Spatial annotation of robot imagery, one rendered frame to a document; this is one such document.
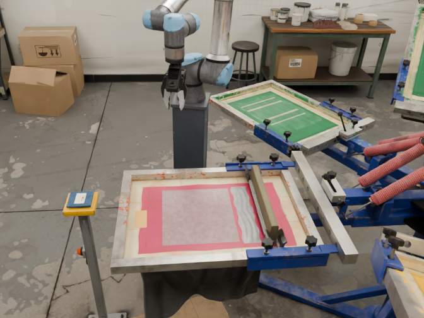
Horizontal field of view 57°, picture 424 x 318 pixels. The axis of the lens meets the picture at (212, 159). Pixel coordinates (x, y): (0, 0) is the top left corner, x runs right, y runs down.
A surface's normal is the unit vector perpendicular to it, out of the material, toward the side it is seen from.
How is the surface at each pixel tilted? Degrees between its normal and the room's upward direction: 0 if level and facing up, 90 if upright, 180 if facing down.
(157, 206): 0
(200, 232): 0
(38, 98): 90
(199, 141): 90
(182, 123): 90
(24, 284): 0
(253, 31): 90
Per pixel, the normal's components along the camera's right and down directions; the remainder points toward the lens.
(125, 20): 0.11, 0.55
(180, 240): 0.04, -0.84
